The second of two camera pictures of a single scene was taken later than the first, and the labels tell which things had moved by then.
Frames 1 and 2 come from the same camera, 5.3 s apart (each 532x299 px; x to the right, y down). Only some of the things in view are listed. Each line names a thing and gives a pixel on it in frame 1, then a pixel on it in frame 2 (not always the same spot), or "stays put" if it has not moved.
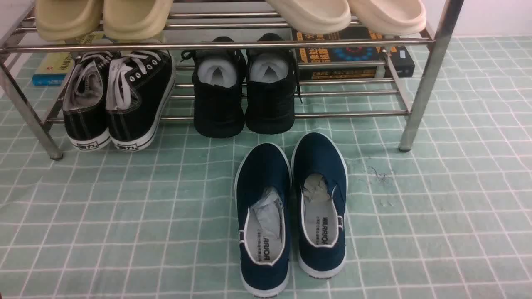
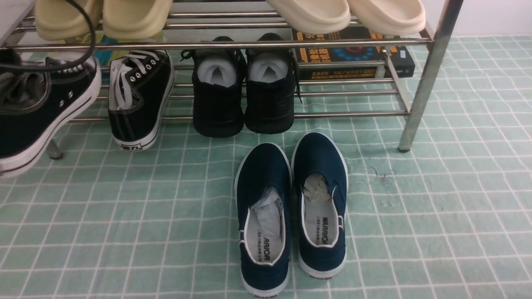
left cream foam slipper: [316, 17] stays put
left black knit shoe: [217, 78] stays put
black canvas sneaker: [84, 109] to [35, 106]
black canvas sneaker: [140, 85] stays put
